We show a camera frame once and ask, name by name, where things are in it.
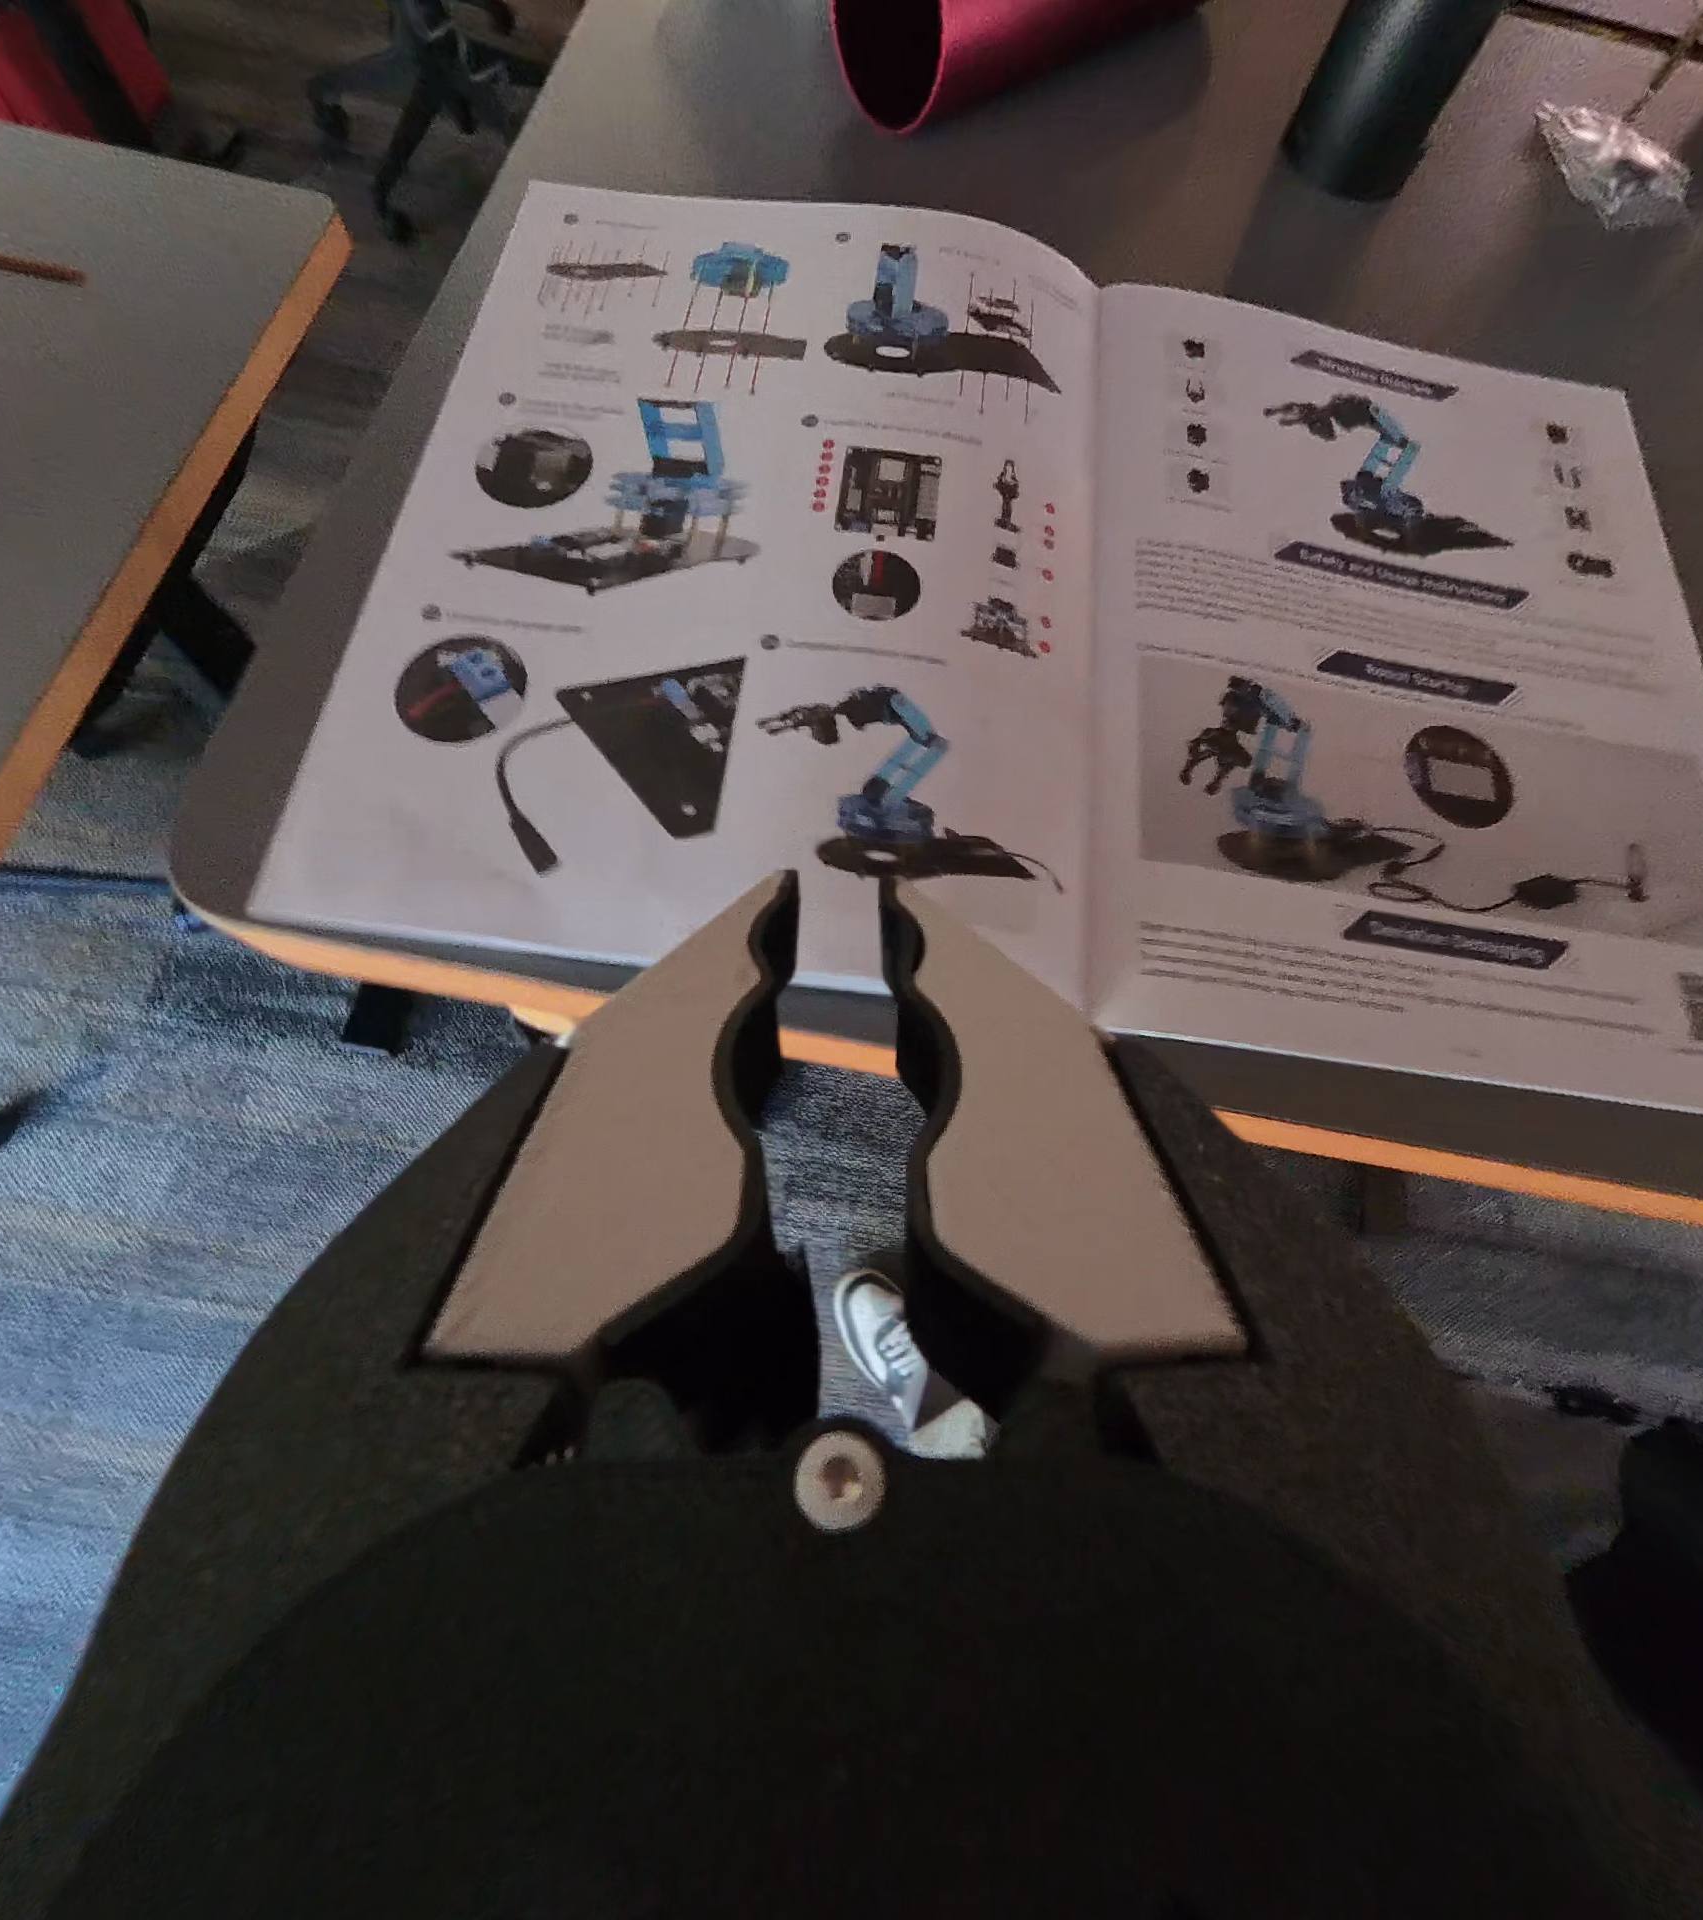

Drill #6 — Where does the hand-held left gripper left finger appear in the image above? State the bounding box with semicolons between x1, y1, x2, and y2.
419;866;805;1368

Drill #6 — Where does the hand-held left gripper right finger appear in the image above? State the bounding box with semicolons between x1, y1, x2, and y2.
877;873;1255;1368

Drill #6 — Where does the grey desk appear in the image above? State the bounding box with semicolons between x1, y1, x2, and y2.
173;0;1703;1250

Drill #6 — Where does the person's white shoe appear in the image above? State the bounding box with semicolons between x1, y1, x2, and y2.
833;1267;997;1459

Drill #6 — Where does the illustrated assembly manual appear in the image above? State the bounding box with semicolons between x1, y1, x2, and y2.
247;180;1703;1130

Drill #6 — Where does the grey table with orange edge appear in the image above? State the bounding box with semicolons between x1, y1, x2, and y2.
0;96;353;1158

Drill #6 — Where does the black office chair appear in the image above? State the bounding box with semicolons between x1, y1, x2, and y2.
303;0;571;246

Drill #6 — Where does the red cylinder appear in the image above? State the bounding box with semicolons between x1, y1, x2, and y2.
827;0;1201;139

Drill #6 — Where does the black cylinder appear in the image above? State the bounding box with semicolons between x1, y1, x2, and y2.
1281;0;1506;205

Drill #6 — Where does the crumpled clear plastic bag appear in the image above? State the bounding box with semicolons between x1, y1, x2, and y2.
1528;96;1692;231

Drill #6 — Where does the red bag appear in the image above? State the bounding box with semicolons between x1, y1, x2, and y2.
0;0;173;139

